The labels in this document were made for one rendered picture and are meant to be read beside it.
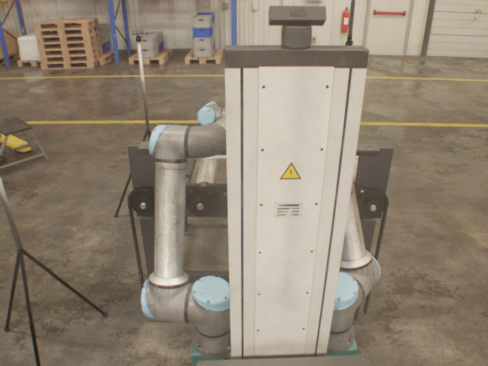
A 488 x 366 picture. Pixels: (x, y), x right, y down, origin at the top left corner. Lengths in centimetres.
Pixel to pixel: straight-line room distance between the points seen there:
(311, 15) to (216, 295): 100
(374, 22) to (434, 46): 174
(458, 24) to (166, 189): 1107
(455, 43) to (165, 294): 1123
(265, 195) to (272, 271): 27
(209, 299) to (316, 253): 46
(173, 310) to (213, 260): 157
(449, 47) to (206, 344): 1112
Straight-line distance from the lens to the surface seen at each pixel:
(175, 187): 147
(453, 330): 291
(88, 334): 276
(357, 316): 277
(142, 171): 216
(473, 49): 1241
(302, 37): 99
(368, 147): 209
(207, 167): 238
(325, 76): 103
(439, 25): 1189
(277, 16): 100
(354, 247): 166
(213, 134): 145
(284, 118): 104
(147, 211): 222
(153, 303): 160
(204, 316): 156
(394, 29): 1150
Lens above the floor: 195
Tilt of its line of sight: 28 degrees down
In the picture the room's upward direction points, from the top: straight up
